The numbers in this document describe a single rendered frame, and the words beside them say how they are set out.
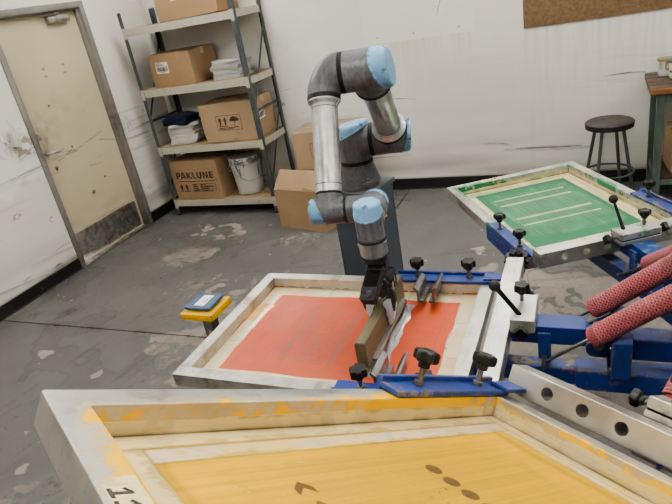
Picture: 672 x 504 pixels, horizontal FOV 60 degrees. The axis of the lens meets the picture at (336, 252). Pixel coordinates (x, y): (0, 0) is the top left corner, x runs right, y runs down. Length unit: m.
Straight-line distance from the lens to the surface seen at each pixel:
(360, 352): 1.48
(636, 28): 5.13
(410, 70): 5.33
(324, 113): 1.65
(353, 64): 1.66
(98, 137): 5.90
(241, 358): 1.71
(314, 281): 1.96
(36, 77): 5.55
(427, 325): 1.68
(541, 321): 1.52
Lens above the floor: 1.87
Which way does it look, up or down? 24 degrees down
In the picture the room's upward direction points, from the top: 11 degrees counter-clockwise
